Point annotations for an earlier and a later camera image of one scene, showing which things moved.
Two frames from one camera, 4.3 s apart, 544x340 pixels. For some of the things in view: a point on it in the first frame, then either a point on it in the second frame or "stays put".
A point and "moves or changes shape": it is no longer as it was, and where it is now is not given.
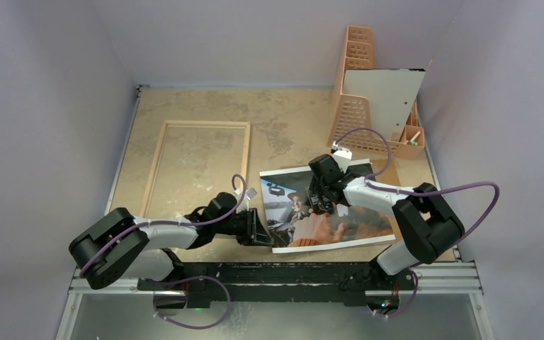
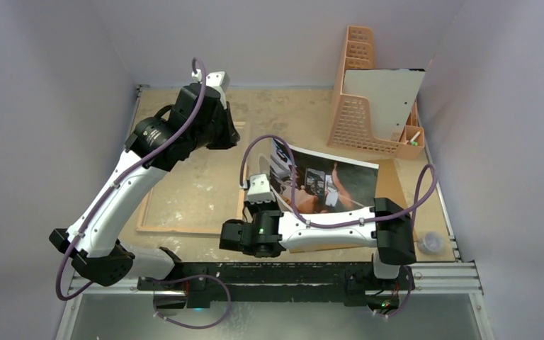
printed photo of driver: x=293 y=226 moves or changes shape
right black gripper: x=317 y=196 -> x=260 y=206
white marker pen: x=412 y=141 stays put
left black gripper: x=259 y=236 -> x=231 y=137
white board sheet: x=391 y=93 stays put
